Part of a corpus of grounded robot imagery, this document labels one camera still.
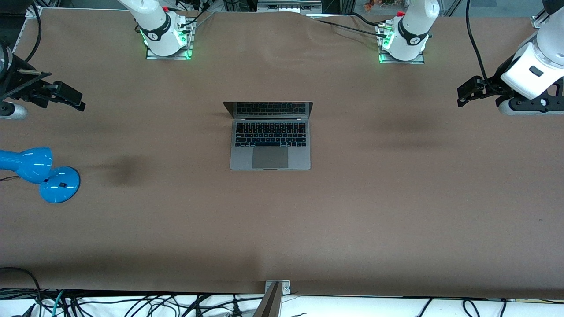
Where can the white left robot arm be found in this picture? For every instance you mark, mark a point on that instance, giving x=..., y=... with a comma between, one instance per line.
x=412, y=26

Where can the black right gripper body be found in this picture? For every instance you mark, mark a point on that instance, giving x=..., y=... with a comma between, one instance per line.
x=27, y=86

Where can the grey laptop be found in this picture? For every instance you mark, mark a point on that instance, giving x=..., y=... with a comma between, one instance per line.
x=269, y=152

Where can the aluminium frame profile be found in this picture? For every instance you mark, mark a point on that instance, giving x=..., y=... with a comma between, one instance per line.
x=26, y=26
x=541, y=18

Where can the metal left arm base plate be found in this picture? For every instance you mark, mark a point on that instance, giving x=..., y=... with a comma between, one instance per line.
x=403, y=62

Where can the brown table cover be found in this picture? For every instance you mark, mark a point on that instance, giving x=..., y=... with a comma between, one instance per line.
x=396, y=198

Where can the blue desk lamp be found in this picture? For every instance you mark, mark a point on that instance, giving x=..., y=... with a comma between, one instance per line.
x=59, y=185

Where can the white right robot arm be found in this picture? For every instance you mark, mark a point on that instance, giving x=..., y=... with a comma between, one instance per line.
x=158, y=26

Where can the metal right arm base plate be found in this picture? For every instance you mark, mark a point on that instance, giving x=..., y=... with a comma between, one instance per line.
x=169, y=57

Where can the aluminium camera mount bar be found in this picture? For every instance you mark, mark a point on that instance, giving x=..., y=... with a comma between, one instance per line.
x=271, y=299

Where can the aluminium rack frame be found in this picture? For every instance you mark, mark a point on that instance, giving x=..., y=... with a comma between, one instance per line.
x=288, y=5

